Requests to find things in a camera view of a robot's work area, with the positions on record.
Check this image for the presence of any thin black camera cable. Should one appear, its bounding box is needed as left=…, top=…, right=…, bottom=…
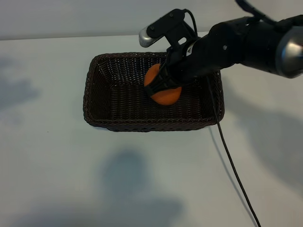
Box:
left=205, top=75, right=261, bottom=227

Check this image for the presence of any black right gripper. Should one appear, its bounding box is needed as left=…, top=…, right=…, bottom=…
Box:
left=145, top=44, right=199, bottom=97

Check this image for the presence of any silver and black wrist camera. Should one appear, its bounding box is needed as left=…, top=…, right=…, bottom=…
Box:
left=138, top=9, right=187, bottom=48

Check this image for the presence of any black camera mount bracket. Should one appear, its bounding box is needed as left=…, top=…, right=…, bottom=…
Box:
left=164, top=21, right=198, bottom=52

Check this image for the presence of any orange fruit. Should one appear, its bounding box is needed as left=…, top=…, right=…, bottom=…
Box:
left=143, top=64, right=183, bottom=106

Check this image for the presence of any dark brown woven basket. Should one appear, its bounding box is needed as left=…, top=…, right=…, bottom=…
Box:
left=82, top=51, right=224, bottom=132

